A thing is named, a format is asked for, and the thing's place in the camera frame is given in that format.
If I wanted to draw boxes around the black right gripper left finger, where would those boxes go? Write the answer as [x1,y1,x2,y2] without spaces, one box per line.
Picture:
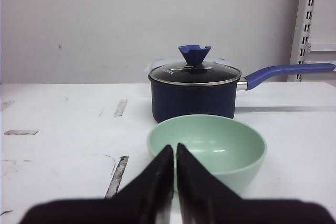
[21,145,174,223]

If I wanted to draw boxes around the white metal shelving rack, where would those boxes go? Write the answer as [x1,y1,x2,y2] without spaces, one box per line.
[287,0,336,83]

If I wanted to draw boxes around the glass pot lid blue knob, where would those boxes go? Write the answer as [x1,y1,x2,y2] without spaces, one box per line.
[148,45,242,86]

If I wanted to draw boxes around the dark blue saucepan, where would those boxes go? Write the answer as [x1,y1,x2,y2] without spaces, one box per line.
[149,63,335,123]

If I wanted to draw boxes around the green bowl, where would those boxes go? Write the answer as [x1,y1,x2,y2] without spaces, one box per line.
[146,114,267,193]

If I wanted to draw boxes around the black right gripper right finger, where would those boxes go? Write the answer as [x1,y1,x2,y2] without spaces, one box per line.
[176,143,335,223]

